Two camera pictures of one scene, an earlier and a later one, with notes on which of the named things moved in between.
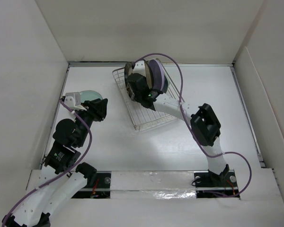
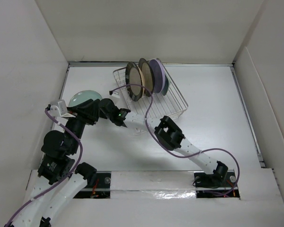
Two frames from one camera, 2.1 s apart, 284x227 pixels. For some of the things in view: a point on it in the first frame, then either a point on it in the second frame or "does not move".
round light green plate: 89,95 does not move
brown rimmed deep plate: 150,74 does not move
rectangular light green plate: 165,84 does not move
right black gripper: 145,79 → 102,114
